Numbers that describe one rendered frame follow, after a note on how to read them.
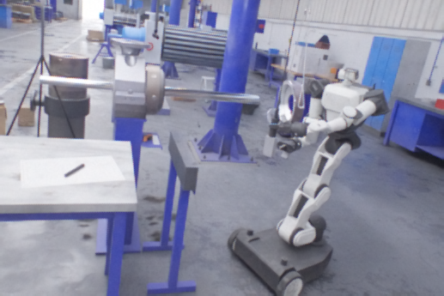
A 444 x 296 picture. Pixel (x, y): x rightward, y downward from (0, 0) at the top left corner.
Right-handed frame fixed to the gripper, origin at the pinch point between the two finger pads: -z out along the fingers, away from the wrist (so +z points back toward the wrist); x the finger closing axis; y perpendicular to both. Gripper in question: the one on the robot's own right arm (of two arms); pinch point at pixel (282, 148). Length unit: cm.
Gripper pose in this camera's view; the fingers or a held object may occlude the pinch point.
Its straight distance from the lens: 241.4
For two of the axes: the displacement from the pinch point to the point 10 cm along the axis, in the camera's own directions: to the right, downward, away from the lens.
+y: 1.5, -9.5, -2.6
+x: -7.4, -2.8, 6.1
